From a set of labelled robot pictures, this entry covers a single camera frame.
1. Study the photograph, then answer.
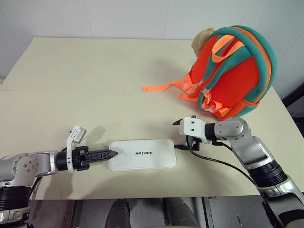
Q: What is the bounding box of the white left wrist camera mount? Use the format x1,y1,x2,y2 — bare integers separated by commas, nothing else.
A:
66,125,87,172

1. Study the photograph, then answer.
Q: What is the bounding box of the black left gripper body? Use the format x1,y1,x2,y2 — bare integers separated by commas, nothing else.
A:
72,146,91,171

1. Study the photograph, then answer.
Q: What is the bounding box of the grey box under table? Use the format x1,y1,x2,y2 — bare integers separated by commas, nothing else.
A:
203,196,270,228

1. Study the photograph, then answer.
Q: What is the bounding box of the white flat box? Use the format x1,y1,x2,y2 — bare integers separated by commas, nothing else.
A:
108,138,177,171

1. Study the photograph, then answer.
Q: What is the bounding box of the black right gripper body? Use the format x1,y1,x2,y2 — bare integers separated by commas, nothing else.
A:
185,135,202,152

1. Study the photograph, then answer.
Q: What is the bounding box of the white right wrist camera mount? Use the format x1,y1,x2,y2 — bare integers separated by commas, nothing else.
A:
179,116,212,144

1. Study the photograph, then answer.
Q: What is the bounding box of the dark furniture piece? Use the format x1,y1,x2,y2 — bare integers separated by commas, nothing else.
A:
282,68,304,143

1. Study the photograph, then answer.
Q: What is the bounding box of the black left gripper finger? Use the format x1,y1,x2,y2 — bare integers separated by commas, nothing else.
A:
89,149,119,158
81,155,115,167

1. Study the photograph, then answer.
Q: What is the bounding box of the dark rounded shape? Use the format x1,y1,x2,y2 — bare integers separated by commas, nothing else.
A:
163,197,203,228
110,199,131,228

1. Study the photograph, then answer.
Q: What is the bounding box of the orange and teal backpack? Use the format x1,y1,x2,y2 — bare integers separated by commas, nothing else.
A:
142,25,278,122

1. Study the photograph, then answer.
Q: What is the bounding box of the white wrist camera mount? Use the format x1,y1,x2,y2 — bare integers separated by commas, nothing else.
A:
179,116,212,144
66,125,87,172

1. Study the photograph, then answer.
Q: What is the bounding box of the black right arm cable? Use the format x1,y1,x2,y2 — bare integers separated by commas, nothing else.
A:
189,140,257,185

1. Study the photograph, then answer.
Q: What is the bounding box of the beige plush toy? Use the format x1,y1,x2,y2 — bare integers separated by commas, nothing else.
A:
191,27,216,57

